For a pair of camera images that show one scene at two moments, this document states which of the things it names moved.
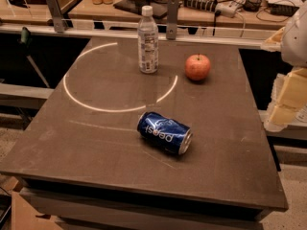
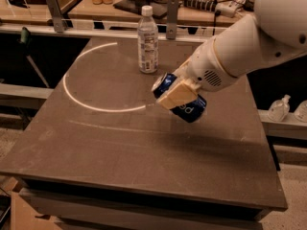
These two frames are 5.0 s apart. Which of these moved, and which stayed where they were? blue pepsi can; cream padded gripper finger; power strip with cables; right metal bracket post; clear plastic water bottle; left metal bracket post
Moved: cream padded gripper finger; blue pepsi can
Stayed: right metal bracket post; clear plastic water bottle; power strip with cables; left metal bracket post
